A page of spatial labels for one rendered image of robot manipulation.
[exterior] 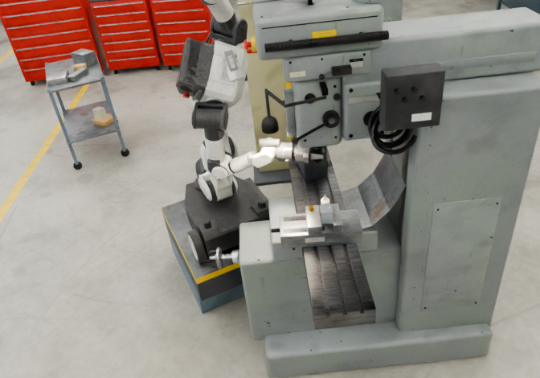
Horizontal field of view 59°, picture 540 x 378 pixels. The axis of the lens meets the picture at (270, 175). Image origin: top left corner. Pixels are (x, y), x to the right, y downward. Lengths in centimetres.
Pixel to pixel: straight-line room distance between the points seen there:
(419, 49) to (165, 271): 234
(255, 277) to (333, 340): 58
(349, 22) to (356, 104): 34
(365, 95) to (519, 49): 61
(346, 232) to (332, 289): 27
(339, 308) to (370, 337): 89
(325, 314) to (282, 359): 89
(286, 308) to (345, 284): 71
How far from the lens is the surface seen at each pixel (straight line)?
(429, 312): 271
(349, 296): 191
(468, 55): 204
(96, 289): 360
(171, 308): 328
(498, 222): 240
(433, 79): 173
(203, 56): 220
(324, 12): 182
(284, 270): 240
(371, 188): 243
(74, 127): 514
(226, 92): 218
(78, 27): 704
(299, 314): 264
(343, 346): 270
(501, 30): 206
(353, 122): 201
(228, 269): 288
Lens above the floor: 238
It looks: 34 degrees down
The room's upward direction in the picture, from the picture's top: 6 degrees counter-clockwise
